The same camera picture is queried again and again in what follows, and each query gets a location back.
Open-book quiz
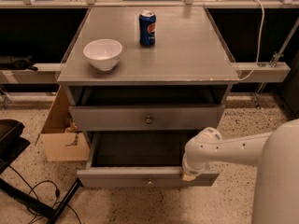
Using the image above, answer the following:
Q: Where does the metal railing frame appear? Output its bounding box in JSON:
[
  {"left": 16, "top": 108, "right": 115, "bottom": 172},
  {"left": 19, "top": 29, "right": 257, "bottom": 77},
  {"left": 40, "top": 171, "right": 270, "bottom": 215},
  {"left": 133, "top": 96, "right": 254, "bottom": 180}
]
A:
[{"left": 0, "top": 0, "right": 299, "bottom": 110}]

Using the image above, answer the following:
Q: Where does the black chair seat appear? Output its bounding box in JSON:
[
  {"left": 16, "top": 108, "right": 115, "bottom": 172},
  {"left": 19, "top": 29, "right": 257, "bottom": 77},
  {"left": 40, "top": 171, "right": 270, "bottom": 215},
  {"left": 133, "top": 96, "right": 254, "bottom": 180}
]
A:
[{"left": 0, "top": 119, "right": 30, "bottom": 174}]

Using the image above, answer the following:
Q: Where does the cardboard box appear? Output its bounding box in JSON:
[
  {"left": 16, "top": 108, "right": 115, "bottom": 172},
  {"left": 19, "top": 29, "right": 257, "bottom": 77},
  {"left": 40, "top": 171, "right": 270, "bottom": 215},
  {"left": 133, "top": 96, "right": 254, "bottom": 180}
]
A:
[{"left": 39, "top": 87, "right": 90, "bottom": 161}]

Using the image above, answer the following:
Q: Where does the white cable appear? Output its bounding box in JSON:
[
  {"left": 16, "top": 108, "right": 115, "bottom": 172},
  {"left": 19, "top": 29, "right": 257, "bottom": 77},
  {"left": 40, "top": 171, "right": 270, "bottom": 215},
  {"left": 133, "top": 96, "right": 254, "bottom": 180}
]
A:
[{"left": 238, "top": 0, "right": 265, "bottom": 82}]

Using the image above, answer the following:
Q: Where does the black stand base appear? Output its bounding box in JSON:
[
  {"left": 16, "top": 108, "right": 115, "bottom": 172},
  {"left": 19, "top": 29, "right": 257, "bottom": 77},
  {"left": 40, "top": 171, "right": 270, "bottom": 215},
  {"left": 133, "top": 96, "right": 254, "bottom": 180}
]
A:
[{"left": 0, "top": 178, "right": 82, "bottom": 224}]

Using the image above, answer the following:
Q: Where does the grey drawer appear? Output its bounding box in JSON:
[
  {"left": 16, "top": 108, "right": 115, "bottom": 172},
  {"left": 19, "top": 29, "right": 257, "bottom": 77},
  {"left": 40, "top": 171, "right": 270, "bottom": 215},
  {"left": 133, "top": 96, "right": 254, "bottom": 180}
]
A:
[
  {"left": 69, "top": 105, "right": 224, "bottom": 131},
  {"left": 78, "top": 131, "right": 219, "bottom": 188}
]

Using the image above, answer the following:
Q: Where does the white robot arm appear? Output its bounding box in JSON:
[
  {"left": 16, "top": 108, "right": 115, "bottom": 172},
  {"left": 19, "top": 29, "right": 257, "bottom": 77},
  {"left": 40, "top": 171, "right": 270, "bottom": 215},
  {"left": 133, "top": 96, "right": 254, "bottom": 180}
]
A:
[{"left": 182, "top": 119, "right": 299, "bottom": 224}]

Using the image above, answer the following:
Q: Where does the grey drawer cabinet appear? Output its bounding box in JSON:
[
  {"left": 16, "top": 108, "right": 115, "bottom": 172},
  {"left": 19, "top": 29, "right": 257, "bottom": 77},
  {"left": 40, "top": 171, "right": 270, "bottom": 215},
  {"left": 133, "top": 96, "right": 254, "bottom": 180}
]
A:
[{"left": 55, "top": 5, "right": 240, "bottom": 135}]

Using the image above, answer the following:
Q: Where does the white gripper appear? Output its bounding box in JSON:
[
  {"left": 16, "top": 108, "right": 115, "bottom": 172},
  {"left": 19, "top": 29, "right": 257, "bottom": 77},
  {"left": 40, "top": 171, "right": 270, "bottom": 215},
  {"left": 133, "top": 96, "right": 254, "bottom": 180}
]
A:
[{"left": 182, "top": 140, "right": 209, "bottom": 182}]

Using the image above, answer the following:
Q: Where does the blue Pepsi can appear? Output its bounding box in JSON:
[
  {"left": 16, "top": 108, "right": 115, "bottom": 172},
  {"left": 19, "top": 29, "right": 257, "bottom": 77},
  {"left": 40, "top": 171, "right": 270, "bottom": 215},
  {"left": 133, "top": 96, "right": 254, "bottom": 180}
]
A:
[{"left": 139, "top": 10, "right": 156, "bottom": 47}]

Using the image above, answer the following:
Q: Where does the grey top drawer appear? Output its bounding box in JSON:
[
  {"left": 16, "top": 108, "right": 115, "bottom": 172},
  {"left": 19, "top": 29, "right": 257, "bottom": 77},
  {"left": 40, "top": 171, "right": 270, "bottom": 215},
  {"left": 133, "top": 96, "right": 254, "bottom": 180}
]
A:
[{"left": 69, "top": 105, "right": 224, "bottom": 131}]

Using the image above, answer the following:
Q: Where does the white bowl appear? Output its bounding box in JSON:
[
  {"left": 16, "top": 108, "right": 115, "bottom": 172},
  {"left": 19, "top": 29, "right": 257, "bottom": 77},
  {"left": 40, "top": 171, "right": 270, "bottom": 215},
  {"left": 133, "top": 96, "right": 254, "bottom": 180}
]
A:
[{"left": 83, "top": 39, "right": 122, "bottom": 71}]

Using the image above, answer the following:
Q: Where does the black floor cable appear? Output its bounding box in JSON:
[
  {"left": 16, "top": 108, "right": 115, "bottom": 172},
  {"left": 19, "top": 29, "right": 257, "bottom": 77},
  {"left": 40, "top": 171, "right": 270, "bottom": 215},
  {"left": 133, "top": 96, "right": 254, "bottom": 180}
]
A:
[{"left": 7, "top": 164, "right": 82, "bottom": 224}]

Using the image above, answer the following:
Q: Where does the black object on rail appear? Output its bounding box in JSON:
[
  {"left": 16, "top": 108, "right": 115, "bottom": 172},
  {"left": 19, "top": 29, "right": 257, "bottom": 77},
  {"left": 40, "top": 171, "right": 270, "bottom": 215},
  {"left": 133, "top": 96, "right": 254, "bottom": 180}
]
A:
[{"left": 0, "top": 56, "right": 38, "bottom": 71}]

